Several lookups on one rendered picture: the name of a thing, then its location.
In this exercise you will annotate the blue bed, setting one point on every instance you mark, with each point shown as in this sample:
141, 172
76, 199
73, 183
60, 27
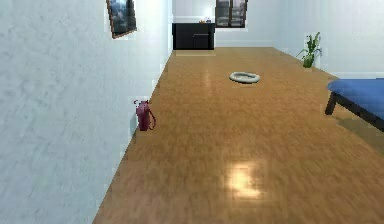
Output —
361, 97

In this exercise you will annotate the small items on cupboard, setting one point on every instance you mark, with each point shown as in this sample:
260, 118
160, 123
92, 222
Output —
205, 21

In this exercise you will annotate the dark framed window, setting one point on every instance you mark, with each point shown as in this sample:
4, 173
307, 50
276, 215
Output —
230, 13

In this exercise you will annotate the black cupboard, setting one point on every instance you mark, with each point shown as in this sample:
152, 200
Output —
193, 36

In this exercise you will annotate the green house plant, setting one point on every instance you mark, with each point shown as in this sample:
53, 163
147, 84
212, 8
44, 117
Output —
310, 51

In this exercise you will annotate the brown framed wall picture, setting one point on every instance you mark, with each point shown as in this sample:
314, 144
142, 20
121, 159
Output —
122, 16

